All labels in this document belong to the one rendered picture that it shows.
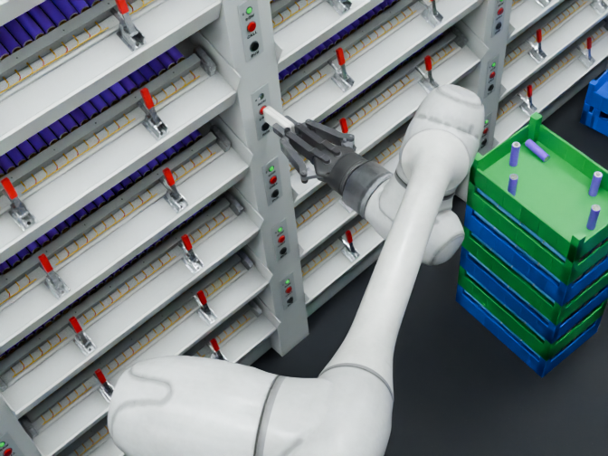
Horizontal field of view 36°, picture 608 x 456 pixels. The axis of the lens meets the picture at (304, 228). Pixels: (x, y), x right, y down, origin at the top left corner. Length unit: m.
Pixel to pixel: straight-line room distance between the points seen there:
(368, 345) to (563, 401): 1.23
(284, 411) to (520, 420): 1.34
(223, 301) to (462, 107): 0.87
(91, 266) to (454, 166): 0.68
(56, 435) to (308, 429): 1.04
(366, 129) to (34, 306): 0.84
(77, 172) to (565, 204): 1.04
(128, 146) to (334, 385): 0.66
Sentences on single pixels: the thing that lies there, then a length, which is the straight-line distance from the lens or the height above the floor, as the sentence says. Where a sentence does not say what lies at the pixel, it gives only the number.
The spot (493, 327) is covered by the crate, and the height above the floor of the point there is 0.03.
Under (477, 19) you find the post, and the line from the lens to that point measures 2.24.
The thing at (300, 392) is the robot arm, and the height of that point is 1.13.
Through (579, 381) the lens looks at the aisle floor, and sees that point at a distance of 2.41.
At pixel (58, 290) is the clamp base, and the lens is 1.70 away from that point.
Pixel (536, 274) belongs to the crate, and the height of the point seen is 0.36.
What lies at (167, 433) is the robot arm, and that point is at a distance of 1.09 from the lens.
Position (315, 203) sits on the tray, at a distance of 2.20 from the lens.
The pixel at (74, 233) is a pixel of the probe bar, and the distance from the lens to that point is 1.72.
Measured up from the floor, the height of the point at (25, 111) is 1.13.
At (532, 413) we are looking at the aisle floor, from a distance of 2.35.
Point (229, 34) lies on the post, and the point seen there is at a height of 1.06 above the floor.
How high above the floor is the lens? 2.08
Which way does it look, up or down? 52 degrees down
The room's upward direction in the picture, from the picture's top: 6 degrees counter-clockwise
